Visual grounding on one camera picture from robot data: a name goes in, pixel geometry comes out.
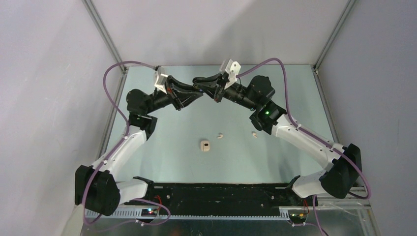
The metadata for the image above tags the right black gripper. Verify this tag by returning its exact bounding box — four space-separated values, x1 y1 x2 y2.
196 72 259 112

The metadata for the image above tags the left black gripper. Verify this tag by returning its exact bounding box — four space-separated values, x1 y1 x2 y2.
145 75 203 115

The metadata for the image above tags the beige earbud charging case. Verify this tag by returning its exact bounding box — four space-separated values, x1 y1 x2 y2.
200 140 210 152

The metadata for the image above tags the black earbud charging case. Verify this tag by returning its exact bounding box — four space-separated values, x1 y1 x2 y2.
193 85 205 96

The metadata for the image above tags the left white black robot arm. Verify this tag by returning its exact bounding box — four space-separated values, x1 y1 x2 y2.
74 76 203 216

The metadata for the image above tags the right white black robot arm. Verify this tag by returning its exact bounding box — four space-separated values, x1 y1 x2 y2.
192 73 361 206

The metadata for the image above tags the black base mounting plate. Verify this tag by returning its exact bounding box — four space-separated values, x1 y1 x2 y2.
144 182 318 217

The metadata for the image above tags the left controller circuit board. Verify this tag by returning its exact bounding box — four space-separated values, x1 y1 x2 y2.
141 208 159 217

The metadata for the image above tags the controller circuit board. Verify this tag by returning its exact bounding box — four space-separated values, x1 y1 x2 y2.
289 213 309 225
141 208 159 217

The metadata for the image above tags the right controller circuit board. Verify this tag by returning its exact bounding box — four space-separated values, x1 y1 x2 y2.
289 213 309 225

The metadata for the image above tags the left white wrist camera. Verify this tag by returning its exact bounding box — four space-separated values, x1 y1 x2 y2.
153 66 168 94

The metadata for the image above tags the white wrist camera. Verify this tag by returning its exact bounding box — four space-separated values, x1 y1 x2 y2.
220 59 241 89
153 66 168 94

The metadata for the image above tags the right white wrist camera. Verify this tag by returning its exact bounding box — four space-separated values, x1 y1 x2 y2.
220 59 241 89

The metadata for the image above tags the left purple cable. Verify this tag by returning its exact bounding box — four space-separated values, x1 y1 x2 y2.
81 61 171 227

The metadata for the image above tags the purple cable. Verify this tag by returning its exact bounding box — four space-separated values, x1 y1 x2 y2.
81 61 171 227
237 58 372 236

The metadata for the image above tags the grey slotted cable duct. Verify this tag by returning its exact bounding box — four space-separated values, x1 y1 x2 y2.
101 208 290 221

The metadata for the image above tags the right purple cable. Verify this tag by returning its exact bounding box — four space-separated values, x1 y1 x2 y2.
237 58 372 236

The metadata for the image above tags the aluminium frame rail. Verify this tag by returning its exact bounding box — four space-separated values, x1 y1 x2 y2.
75 185 372 210

